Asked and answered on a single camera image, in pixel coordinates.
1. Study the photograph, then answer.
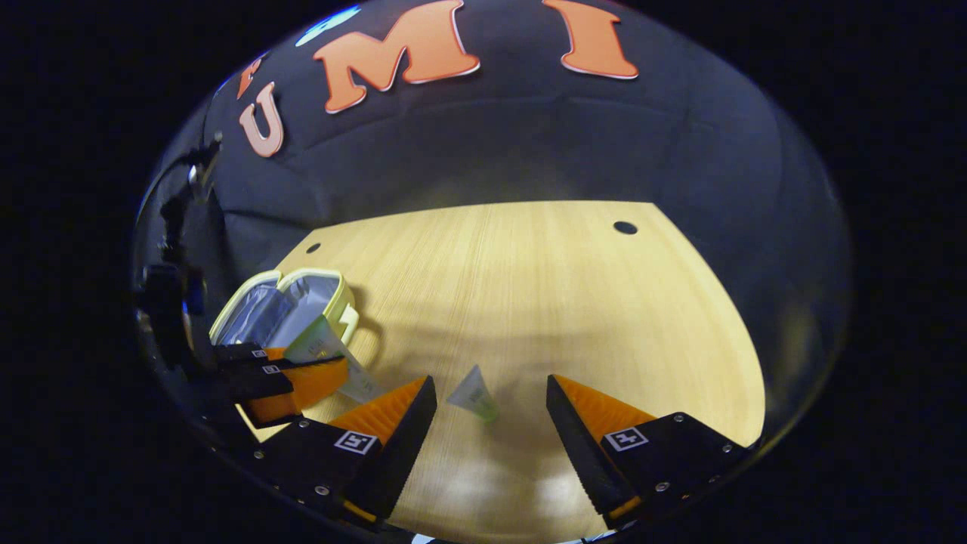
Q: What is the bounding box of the small cream suitcase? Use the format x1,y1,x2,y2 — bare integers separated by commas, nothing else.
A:
209,267,382,371

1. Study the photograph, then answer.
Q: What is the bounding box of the small green-capped skin care tube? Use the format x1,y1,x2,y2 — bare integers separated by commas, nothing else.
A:
446,365,501,422

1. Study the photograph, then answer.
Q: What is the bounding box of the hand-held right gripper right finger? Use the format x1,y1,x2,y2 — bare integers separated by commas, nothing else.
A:
546,374,755,530

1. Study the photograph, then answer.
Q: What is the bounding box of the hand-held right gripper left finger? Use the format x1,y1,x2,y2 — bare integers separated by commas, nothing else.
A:
253,376,439,526

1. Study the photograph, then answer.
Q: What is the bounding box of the white skin care tube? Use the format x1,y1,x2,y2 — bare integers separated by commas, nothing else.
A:
285,314,382,403

